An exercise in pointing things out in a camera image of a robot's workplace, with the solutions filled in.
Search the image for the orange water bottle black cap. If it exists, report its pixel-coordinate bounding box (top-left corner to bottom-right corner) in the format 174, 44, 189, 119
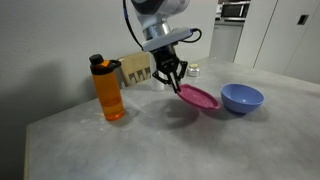
88, 53, 126, 122

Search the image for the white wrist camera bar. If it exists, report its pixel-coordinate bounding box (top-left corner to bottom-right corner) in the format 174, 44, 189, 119
141, 27, 195, 53

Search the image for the wooden block holder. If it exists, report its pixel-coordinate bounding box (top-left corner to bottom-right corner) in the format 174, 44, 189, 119
118, 50, 153, 88

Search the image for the pink plastic plate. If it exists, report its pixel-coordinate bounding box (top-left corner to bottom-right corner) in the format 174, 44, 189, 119
175, 83, 222, 111

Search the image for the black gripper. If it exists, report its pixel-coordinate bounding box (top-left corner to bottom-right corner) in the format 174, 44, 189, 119
152, 44, 189, 94

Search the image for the low grey cabinet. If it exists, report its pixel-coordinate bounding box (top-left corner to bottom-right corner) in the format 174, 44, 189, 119
209, 20, 244, 63

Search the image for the blue plastic bowl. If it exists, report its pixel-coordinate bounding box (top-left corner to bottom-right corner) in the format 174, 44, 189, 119
220, 82, 265, 115

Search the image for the small silver candle jar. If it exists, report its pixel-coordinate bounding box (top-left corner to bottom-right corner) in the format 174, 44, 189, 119
186, 63, 201, 78

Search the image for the tall white cabinet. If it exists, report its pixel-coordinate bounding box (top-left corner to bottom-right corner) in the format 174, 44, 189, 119
233, 0, 320, 84

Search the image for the microwave oven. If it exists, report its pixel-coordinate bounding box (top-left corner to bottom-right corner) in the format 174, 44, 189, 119
220, 0, 252, 22

